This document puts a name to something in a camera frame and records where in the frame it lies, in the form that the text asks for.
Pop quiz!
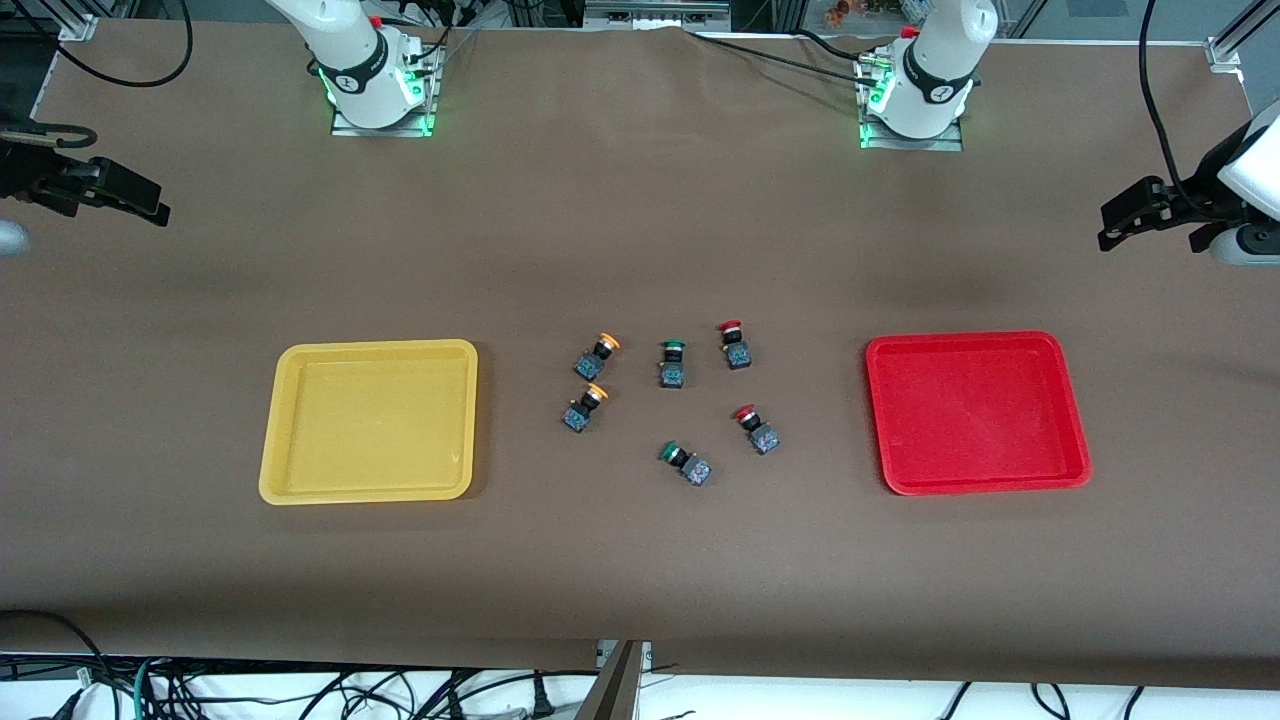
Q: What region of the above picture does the red push button switch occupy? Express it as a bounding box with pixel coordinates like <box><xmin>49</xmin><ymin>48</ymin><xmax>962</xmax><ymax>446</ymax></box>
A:
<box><xmin>731</xmin><ymin>404</ymin><xmax>783</xmax><ymax>457</ymax></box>
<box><xmin>717</xmin><ymin>320</ymin><xmax>755</xmax><ymax>372</ymax></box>

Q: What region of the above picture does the yellow push button switch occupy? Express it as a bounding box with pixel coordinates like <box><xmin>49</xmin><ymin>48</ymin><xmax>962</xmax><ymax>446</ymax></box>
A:
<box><xmin>561</xmin><ymin>382</ymin><xmax>611</xmax><ymax>434</ymax></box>
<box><xmin>574</xmin><ymin>332</ymin><xmax>623</xmax><ymax>382</ymax></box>

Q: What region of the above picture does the red plastic tray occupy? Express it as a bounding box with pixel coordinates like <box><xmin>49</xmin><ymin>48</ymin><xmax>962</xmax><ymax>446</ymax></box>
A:
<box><xmin>865</xmin><ymin>330</ymin><xmax>1093</xmax><ymax>497</ymax></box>

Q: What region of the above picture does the yellow plastic tray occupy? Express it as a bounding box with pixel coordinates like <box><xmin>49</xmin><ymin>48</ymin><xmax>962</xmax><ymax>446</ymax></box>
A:
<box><xmin>258</xmin><ymin>339</ymin><xmax>479</xmax><ymax>506</ymax></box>

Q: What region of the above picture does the brown table cover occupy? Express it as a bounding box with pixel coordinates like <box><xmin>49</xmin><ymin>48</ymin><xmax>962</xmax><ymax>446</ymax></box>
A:
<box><xmin>0</xmin><ymin>20</ymin><xmax>1280</xmax><ymax>691</ymax></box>

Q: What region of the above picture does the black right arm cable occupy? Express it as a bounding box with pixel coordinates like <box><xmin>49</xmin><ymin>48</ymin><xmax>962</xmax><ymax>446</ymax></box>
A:
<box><xmin>0</xmin><ymin>0</ymin><xmax>194</xmax><ymax>90</ymax></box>

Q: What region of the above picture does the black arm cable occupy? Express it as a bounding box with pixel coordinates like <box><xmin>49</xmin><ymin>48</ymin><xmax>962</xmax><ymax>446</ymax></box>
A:
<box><xmin>0</xmin><ymin>0</ymin><xmax>194</xmax><ymax>90</ymax></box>
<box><xmin>1137</xmin><ymin>0</ymin><xmax>1203</xmax><ymax>203</ymax></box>

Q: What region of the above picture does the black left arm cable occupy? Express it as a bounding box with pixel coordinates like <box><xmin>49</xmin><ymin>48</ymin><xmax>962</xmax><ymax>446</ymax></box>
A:
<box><xmin>1137</xmin><ymin>0</ymin><xmax>1203</xmax><ymax>203</ymax></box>

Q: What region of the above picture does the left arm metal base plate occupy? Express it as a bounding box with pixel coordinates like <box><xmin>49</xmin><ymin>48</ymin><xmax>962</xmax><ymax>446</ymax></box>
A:
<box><xmin>856</xmin><ymin>52</ymin><xmax>967</xmax><ymax>154</ymax></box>

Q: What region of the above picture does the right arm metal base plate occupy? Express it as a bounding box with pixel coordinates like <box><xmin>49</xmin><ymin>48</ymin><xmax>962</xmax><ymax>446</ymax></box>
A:
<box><xmin>328</xmin><ymin>42</ymin><xmax>443</xmax><ymax>139</ymax></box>

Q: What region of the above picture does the black base cable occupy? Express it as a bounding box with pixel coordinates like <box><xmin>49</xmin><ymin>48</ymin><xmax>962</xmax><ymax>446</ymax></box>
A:
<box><xmin>380</xmin><ymin>0</ymin><xmax>483</xmax><ymax>63</ymax></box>
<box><xmin>684</xmin><ymin>30</ymin><xmax>869</xmax><ymax>77</ymax></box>
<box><xmin>796</xmin><ymin>28</ymin><xmax>881</xmax><ymax>59</ymax></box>

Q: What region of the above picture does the green floor cable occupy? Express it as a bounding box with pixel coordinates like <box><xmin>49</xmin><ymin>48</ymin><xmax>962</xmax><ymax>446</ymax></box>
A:
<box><xmin>132</xmin><ymin>658</ymin><xmax>163</xmax><ymax>720</ymax></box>

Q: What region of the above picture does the aluminium frame rail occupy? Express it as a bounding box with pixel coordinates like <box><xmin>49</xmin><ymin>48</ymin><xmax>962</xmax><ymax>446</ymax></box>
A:
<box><xmin>583</xmin><ymin>0</ymin><xmax>733</xmax><ymax>30</ymax></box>

